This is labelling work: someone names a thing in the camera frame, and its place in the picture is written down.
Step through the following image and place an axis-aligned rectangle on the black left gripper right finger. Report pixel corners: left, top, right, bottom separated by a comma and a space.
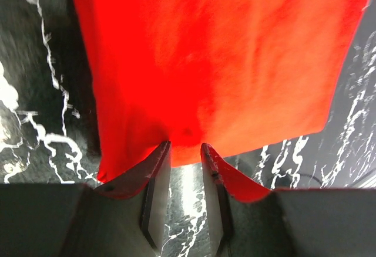
200, 143, 375, 256

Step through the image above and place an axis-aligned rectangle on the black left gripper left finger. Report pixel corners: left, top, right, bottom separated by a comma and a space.
1, 141, 171, 256

